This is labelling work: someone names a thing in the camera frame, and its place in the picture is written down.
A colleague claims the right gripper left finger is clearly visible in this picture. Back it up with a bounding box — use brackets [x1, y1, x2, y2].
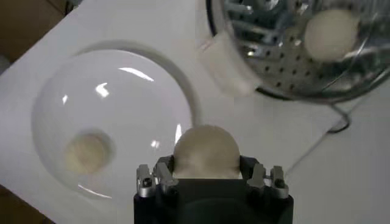
[136, 154, 180, 199]

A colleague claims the white steamed baozi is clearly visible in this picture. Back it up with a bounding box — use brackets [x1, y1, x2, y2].
[303, 8, 361, 63]
[172, 124, 241, 180]
[64, 132, 109, 174]

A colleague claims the black pot power cable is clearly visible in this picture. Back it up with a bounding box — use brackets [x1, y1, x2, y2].
[255, 86, 353, 176]

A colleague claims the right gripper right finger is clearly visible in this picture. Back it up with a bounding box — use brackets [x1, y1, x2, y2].
[240, 154, 290, 200]

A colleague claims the steel steamer basket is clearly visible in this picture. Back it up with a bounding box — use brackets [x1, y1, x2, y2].
[197, 0, 390, 103]

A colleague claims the white round plate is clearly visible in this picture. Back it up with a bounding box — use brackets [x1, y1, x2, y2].
[30, 48, 196, 200]

